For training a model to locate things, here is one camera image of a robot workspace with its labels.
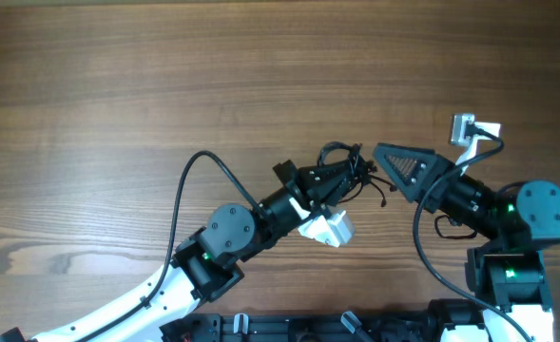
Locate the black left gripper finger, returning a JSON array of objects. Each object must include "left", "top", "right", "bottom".
[
  {"left": 324, "top": 176, "right": 362, "bottom": 205},
  {"left": 317, "top": 159, "right": 370, "bottom": 182}
]

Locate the black usb cable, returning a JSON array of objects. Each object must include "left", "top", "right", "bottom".
[{"left": 318, "top": 141, "right": 399, "bottom": 208}]

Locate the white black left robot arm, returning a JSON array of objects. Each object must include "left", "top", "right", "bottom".
[{"left": 34, "top": 157, "right": 376, "bottom": 341}]

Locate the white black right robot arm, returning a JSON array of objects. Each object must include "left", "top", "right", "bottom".
[{"left": 374, "top": 143, "right": 560, "bottom": 341}]

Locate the black right camera cable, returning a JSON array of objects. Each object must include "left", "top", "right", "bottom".
[{"left": 412, "top": 122, "right": 535, "bottom": 342}]

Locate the black camera cable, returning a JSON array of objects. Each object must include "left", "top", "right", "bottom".
[
  {"left": 412, "top": 122, "right": 535, "bottom": 342},
  {"left": 77, "top": 150, "right": 267, "bottom": 342}
]

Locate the black left camera cable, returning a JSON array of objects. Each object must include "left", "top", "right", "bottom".
[{"left": 77, "top": 150, "right": 267, "bottom": 342}]

